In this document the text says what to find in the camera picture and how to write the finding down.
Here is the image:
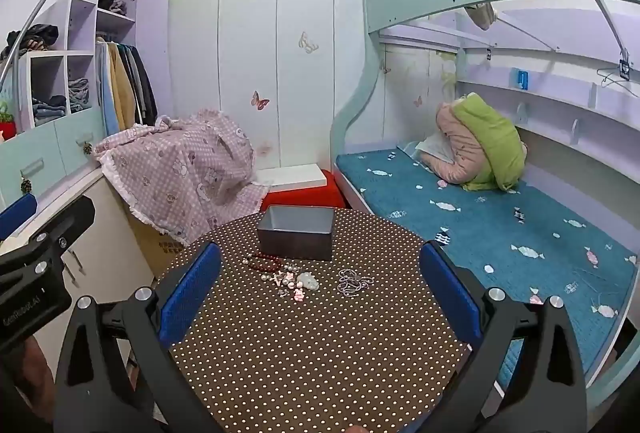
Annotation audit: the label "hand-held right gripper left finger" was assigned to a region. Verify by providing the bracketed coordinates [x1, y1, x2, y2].
[52, 240, 236, 433]

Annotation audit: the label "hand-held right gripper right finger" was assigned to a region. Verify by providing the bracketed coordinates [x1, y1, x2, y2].
[419, 240, 589, 433]

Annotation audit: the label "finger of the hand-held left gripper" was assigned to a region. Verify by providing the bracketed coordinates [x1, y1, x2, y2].
[0, 193, 39, 241]
[27, 195, 97, 264]

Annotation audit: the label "red bead bracelet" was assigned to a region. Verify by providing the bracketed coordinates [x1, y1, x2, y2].
[245, 253, 287, 275]

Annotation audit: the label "pearl and pink bunny keychain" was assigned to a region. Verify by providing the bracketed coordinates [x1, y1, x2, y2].
[270, 263, 307, 304]

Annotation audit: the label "silver ball chain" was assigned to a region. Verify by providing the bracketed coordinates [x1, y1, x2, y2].
[337, 268, 375, 299]

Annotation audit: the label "grey metal box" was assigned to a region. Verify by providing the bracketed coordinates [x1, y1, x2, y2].
[256, 205, 335, 263]

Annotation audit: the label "person's left forearm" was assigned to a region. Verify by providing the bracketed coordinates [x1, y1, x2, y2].
[0, 337, 57, 433]

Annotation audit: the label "beige cabinet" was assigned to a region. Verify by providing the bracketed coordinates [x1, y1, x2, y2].
[30, 173, 157, 354]

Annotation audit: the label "cardboard box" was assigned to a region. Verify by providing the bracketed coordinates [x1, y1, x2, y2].
[127, 208, 201, 275]

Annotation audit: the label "teal drawer cabinet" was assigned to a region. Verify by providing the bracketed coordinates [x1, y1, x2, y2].
[0, 105, 109, 210]

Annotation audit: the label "blue candy print bed sheet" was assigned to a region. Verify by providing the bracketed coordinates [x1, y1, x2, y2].
[336, 140, 640, 385]

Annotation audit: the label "potted plant in red pot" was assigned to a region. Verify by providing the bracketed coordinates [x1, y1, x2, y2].
[0, 100, 19, 142]

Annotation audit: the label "pink printed cloth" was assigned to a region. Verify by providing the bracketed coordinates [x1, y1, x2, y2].
[94, 108, 274, 247]

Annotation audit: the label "folded jeans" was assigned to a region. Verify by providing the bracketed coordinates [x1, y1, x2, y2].
[32, 78, 94, 119]

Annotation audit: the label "brown polka dot tablecloth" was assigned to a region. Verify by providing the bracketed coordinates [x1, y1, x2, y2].
[157, 207, 475, 433]

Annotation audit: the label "light blue hanging garment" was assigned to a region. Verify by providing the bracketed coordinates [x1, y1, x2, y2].
[96, 38, 121, 136]

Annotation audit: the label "yellow hanging garment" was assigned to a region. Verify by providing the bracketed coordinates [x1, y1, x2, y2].
[107, 42, 144, 132]

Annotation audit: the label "red stool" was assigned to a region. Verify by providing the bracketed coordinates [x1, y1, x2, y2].
[260, 170, 349, 214]

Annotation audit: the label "white pillow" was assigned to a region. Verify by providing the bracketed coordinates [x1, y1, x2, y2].
[415, 133, 454, 164]

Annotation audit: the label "dark hanging garments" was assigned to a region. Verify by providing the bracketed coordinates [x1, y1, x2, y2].
[127, 44, 159, 126]

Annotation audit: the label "red and white box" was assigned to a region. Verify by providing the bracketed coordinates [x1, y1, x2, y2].
[255, 163, 329, 188]

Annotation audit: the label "pile of dark clothes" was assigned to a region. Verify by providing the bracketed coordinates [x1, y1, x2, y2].
[2, 24, 60, 59]

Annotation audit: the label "white open shelf unit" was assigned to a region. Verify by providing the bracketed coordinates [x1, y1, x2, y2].
[17, 0, 144, 132]

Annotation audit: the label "white wardrobe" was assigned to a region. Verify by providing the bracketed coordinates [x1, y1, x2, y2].
[167, 0, 389, 170]

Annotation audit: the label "beige hanging cloth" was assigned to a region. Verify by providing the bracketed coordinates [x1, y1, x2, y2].
[462, 2, 499, 32]

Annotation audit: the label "lavender wall shelf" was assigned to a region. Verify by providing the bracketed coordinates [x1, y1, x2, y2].
[377, 0, 640, 194]

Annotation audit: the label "wire clothes hanger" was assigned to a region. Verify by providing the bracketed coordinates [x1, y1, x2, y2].
[597, 65, 640, 99]

